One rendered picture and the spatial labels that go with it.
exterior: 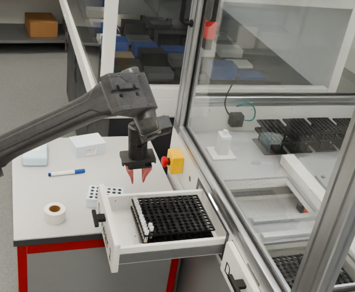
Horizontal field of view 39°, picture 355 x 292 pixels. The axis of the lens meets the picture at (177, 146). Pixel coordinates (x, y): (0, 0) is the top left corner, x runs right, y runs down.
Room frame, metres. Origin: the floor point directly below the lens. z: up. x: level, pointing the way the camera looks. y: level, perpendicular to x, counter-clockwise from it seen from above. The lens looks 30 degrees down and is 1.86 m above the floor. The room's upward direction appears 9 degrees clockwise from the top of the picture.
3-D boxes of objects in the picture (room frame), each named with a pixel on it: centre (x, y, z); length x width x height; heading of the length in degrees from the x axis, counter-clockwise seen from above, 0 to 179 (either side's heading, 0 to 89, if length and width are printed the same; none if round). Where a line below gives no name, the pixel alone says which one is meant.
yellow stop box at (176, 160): (1.58, 0.00, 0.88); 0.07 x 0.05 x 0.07; 21
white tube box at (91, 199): (1.42, 0.22, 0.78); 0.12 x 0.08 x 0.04; 96
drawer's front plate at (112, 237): (1.16, 0.17, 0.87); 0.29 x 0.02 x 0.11; 21
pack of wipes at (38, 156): (1.64, 0.55, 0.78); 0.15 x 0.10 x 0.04; 16
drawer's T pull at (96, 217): (1.16, 0.20, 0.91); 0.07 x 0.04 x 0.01; 21
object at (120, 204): (1.24, -0.03, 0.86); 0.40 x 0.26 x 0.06; 111
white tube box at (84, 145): (1.74, 0.36, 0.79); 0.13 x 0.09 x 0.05; 125
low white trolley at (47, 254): (1.55, 0.30, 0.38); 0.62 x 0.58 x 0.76; 21
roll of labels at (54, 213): (1.29, 0.37, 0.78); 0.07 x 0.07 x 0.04
